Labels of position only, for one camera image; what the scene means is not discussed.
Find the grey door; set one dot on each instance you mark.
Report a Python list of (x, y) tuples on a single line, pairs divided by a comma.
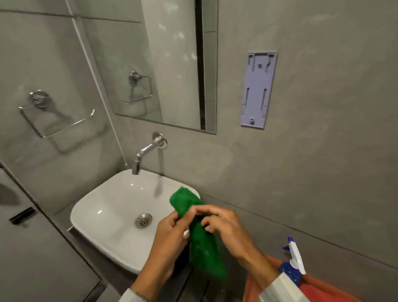
[(40, 258)]

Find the white ceramic sink basin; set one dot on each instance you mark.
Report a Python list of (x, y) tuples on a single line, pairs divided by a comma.
[(108, 214)]

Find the blue spray bottle white trigger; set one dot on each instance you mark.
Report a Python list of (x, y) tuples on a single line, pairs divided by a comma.
[(294, 264)]

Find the person's left forearm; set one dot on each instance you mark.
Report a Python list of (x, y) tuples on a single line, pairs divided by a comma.
[(149, 286)]

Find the lavender plastic wall bracket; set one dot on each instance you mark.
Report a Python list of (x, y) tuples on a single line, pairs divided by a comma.
[(258, 93)]

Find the person's right hand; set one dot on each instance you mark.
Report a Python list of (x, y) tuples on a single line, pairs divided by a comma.
[(231, 231)]

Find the person's left fingers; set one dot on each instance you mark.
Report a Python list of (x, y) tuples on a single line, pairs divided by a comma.
[(183, 216)]

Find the green cleaning cloth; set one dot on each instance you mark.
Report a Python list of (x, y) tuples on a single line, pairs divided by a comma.
[(203, 249)]

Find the orange plastic bucket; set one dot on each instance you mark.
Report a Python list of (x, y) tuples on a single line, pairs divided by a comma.
[(317, 294)]

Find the chrome wall faucet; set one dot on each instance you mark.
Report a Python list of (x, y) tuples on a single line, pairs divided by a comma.
[(145, 150)]

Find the person's right thumb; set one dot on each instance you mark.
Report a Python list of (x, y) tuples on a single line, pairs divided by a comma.
[(210, 224)]

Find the rectangular wall mirror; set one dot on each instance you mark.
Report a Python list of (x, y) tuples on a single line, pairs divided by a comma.
[(174, 62)]

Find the dark vanity counter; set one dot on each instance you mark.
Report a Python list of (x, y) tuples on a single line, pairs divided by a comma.
[(186, 286)]

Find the chrome sink drain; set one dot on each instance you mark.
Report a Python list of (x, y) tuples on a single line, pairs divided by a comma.
[(143, 220)]

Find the person's right forearm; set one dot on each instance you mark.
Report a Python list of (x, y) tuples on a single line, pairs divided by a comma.
[(267, 280)]

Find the person's left hand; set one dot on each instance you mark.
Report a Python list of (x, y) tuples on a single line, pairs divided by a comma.
[(166, 244)]

